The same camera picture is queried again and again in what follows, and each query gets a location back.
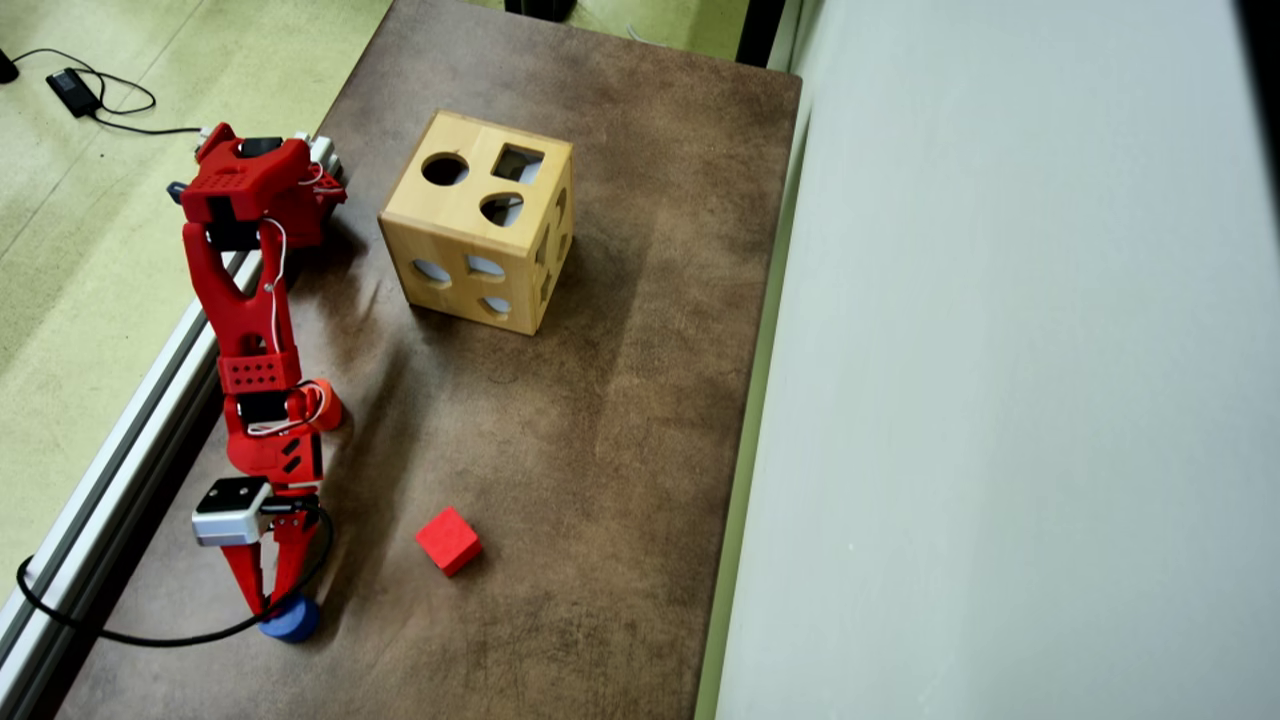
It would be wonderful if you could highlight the aluminium profile rail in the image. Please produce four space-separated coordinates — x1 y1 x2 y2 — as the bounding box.
0 132 343 720

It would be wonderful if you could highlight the dark vertical post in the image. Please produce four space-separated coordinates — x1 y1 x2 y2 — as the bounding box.
735 0 791 69

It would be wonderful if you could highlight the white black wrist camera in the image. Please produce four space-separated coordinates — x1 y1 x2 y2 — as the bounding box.
192 477 273 548

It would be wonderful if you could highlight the black power adapter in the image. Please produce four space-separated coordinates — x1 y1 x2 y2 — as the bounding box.
45 67 101 119

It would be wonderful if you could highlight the thin black adapter cable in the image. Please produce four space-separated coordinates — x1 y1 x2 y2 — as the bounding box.
10 47 206 136

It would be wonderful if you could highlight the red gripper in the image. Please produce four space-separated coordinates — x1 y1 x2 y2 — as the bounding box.
218 385 324 616

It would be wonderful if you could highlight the red cube block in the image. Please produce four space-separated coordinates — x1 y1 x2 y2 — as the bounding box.
415 506 484 578

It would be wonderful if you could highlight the black camera usb cable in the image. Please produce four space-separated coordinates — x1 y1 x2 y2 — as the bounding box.
15 505 336 649

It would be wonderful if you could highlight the wooden shape sorter box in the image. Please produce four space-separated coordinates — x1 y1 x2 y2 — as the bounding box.
378 110 576 336

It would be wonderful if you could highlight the blue cylinder block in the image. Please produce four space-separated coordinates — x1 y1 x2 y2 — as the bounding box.
258 595 321 643

